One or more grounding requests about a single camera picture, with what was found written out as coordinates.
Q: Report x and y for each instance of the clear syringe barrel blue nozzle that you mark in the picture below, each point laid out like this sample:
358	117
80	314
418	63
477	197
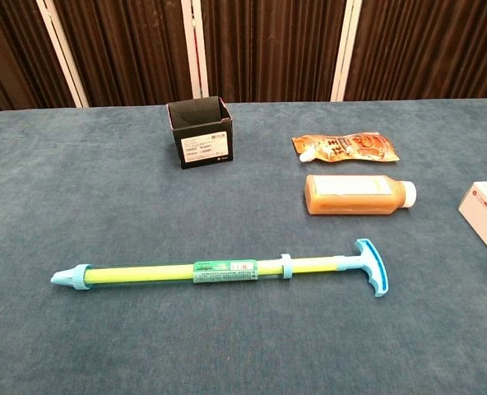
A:
223	271

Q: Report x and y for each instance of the open black cardboard box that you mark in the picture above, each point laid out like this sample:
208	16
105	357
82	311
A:
202	152

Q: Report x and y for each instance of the orange juice bottle white cap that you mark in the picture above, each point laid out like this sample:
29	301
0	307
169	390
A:
350	203

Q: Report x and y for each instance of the orange sauce pouch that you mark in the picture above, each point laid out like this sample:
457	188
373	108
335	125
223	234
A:
350	148

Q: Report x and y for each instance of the blue table cloth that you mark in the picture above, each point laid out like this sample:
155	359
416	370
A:
103	205

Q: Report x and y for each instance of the dark curtain screen panel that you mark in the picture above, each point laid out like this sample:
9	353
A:
13	49
268	49
432	49
124	49

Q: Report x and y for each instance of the white carton box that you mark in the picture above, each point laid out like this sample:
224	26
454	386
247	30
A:
486	214

